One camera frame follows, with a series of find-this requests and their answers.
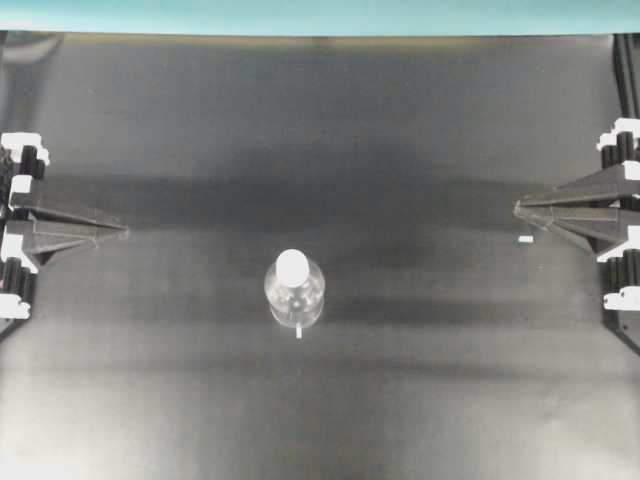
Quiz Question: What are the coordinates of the black right frame rail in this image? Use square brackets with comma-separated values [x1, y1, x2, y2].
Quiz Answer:
[613, 33, 639, 119]

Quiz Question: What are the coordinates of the clear plastic bottle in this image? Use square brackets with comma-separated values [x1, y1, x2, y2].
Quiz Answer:
[264, 250, 326, 340]

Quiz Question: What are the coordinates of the white bottle cap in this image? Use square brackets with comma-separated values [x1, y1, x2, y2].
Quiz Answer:
[275, 249, 310, 288]

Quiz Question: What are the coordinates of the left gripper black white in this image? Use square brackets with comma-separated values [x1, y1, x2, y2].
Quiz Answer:
[1, 132, 129, 320]

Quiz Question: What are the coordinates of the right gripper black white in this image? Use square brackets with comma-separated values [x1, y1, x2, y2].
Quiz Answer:
[514, 118, 639, 312]

